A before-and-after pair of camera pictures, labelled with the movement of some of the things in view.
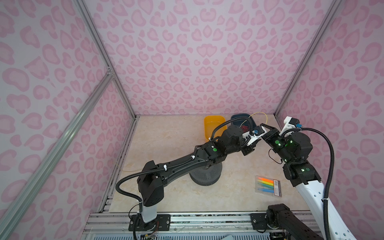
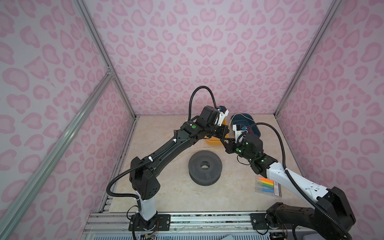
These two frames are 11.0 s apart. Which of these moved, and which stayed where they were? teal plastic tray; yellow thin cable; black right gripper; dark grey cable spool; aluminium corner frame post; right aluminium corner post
Moved: yellow thin cable; black right gripper
Stayed: aluminium corner frame post; teal plastic tray; dark grey cable spool; right aluminium corner post
